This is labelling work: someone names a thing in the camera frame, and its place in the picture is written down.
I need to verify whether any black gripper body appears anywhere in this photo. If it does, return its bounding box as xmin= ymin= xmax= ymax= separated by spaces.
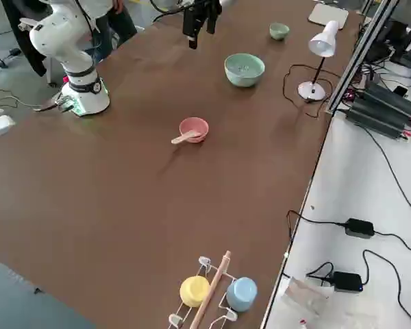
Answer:
xmin=190 ymin=0 xmax=222 ymax=16

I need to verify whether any small green bowl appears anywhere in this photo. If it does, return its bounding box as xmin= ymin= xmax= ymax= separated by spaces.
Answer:
xmin=269 ymin=22 xmax=290 ymax=42

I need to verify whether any beige spoon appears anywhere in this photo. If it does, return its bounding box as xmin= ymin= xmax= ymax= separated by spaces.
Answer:
xmin=171 ymin=130 xmax=203 ymax=145

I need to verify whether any large green bowl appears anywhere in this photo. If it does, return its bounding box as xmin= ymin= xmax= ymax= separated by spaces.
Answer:
xmin=224 ymin=53 xmax=266 ymax=88

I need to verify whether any pink bowl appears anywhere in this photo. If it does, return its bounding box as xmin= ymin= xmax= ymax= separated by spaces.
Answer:
xmin=179 ymin=117 xmax=210 ymax=145

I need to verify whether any white desk lamp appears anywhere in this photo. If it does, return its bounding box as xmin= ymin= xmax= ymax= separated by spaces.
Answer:
xmin=297 ymin=19 xmax=340 ymax=101

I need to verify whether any white square board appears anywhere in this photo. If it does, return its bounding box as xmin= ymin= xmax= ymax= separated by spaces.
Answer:
xmin=308 ymin=3 xmax=350 ymax=32

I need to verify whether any black finned power supply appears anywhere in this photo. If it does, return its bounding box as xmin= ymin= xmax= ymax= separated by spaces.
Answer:
xmin=362 ymin=80 xmax=411 ymax=117
xmin=345 ymin=97 xmax=410 ymax=141

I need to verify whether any black monitor stand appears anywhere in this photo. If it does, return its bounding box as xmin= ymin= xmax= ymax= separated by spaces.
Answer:
xmin=390 ymin=20 xmax=411 ymax=73

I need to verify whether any black power adapter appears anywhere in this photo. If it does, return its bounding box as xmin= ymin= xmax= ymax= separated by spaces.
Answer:
xmin=345 ymin=217 xmax=376 ymax=240
xmin=332 ymin=271 xmax=364 ymax=294

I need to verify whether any yellow cup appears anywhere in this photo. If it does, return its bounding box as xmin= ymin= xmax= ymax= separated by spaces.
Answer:
xmin=179 ymin=276 xmax=211 ymax=308

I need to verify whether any blue cup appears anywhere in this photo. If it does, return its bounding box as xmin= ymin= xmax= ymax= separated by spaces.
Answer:
xmin=225 ymin=276 xmax=259 ymax=313

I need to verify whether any clear plastic bag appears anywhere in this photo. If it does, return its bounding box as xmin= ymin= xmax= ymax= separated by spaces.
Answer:
xmin=279 ymin=276 xmax=334 ymax=318

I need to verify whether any black base cable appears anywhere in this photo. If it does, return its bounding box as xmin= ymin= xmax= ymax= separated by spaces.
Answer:
xmin=149 ymin=0 xmax=185 ymax=16

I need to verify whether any black lamp cable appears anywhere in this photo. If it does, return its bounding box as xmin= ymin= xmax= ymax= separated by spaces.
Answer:
xmin=282 ymin=64 xmax=334 ymax=119

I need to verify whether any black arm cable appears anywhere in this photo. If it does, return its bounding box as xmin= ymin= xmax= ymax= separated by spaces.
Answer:
xmin=77 ymin=0 xmax=102 ymax=69

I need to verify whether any aluminium frame post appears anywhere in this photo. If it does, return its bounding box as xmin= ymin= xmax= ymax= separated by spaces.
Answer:
xmin=324 ymin=0 xmax=400 ymax=116

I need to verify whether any wire cup rack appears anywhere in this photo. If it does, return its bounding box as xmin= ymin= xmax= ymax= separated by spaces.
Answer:
xmin=167 ymin=249 xmax=240 ymax=329

